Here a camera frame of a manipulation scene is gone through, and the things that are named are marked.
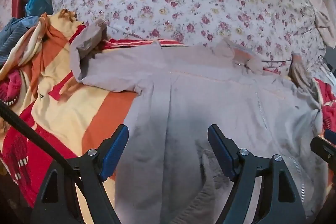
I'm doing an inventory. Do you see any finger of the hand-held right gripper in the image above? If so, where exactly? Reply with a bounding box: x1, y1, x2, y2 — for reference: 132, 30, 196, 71
310, 129, 336, 163

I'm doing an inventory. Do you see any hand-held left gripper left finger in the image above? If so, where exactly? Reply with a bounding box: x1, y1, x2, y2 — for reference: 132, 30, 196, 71
31, 124, 130, 224

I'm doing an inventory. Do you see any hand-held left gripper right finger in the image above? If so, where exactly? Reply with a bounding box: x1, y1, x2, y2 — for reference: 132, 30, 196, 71
207, 124, 307, 224

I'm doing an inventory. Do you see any grey zip jacket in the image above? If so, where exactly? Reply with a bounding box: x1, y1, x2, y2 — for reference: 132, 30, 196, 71
70, 20, 328, 224

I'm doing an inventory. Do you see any red knitted garment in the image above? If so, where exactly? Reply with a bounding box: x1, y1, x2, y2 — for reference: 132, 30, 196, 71
314, 78, 336, 134

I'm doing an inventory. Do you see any yellow orange red printed blanket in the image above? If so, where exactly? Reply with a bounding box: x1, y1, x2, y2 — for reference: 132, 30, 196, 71
0, 10, 184, 224

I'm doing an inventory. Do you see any pink knitted garment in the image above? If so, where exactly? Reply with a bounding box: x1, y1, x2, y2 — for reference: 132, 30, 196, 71
0, 70, 24, 109

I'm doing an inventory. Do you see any floral bed sheet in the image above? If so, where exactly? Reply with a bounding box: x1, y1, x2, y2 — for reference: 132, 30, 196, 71
52, 0, 327, 75

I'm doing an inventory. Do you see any blue striped garment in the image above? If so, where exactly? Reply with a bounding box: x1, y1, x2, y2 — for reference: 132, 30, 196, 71
0, 16, 40, 65

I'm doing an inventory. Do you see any blue plastic bag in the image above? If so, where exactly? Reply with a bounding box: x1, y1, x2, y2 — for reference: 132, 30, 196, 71
25, 0, 53, 17

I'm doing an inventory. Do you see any black cable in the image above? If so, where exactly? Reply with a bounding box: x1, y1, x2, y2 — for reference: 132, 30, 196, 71
0, 99, 87, 188

